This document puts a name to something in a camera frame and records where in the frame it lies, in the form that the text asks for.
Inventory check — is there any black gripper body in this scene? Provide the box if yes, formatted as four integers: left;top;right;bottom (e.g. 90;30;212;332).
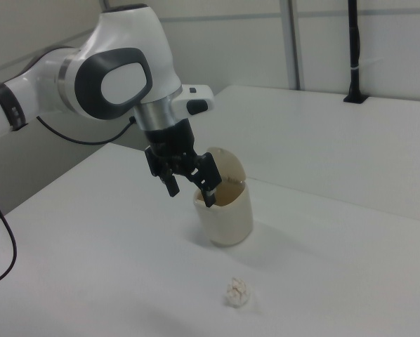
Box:
143;119;200;173

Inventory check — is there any white paper trash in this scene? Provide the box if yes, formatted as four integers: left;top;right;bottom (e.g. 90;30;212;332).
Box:
223;276;250;308

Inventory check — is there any small cream lidded bin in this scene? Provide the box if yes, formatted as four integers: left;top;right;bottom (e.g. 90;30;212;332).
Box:
193;146;254;247

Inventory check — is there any black pole with base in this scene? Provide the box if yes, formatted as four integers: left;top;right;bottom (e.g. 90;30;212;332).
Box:
343;0;368;105

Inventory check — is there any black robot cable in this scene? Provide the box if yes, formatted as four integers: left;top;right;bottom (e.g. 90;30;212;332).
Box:
0;115;137;289

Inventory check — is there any grey partition frame post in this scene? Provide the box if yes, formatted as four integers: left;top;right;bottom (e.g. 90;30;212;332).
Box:
287;0;301;91

